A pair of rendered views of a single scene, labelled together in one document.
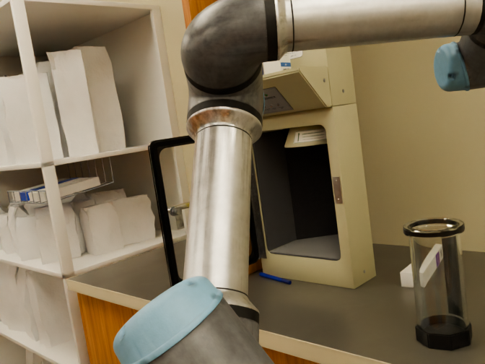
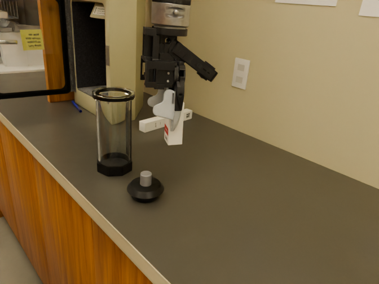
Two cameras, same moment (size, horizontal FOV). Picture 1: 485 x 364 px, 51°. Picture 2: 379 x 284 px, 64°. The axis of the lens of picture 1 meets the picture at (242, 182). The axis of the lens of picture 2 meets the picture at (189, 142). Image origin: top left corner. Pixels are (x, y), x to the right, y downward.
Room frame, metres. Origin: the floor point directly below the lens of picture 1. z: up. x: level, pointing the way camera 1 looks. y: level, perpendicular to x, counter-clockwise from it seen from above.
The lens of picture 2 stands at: (0.15, -0.53, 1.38)
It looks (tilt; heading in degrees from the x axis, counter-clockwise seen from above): 24 degrees down; 359
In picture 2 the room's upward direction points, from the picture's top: 5 degrees clockwise
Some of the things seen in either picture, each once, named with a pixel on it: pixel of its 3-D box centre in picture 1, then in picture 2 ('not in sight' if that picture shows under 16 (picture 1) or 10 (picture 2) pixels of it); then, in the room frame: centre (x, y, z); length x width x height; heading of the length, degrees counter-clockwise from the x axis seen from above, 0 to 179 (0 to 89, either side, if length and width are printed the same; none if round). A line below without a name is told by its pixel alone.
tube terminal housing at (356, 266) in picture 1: (315, 139); (116, 16); (1.45, -0.22, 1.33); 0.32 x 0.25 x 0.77; 45
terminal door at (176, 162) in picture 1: (208, 206); (27, 46); (1.37, 0.10, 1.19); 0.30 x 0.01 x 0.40; 129
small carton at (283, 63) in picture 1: (276, 61); not in sight; (1.29, -0.13, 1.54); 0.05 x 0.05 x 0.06; 53
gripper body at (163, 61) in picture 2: not in sight; (164, 58); (0.79, -0.48, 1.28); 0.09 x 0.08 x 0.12; 108
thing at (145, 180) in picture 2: not in sight; (145, 184); (0.79, -0.45, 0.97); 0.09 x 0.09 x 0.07
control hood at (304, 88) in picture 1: (266, 96); not in sight; (1.32, -0.09, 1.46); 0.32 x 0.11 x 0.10; 45
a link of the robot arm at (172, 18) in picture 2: not in sight; (171, 16); (0.79, -0.49, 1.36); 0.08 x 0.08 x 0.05
